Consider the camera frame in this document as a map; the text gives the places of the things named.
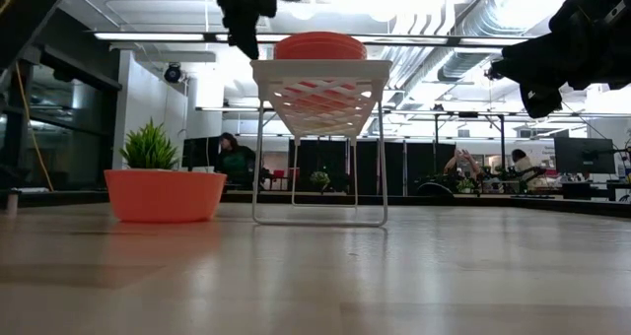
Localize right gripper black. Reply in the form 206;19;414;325
490;0;631;120

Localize person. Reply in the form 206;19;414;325
443;148;487;183
510;148;548;188
216;131;257;188

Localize white lattice rack shelf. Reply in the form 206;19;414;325
249;58;393;228

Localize black computer monitor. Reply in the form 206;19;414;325
181;136;222;171
553;136;617;174

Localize black room divider panels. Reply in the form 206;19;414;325
288;138;457;197

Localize small green potted plant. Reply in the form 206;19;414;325
118;117;181;173

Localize small round green plant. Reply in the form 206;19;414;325
309;170;332;192

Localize black aluminium table frame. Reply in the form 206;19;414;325
0;189;631;219

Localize yellow hanging cable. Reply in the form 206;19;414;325
13;61;55;192

